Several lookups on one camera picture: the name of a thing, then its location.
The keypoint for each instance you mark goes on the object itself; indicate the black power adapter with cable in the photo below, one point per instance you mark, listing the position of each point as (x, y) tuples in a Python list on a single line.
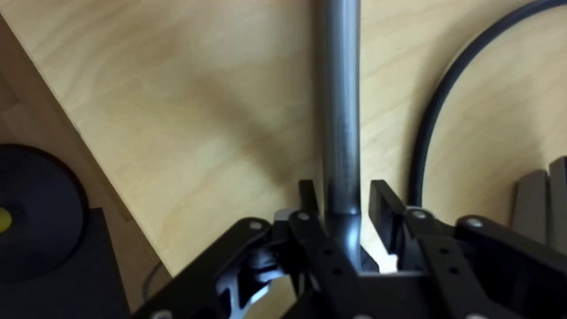
[(495, 114)]

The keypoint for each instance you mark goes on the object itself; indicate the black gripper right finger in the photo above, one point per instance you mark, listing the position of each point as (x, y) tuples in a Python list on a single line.
[(472, 270)]

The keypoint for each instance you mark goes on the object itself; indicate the black spatula with metal handle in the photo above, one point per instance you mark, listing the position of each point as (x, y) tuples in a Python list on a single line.
[(339, 66)]

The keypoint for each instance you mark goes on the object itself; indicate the black round lamp base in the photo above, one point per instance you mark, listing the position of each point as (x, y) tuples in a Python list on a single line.
[(47, 204)]

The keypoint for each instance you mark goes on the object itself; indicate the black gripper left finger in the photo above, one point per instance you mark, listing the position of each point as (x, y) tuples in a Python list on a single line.
[(231, 275)]

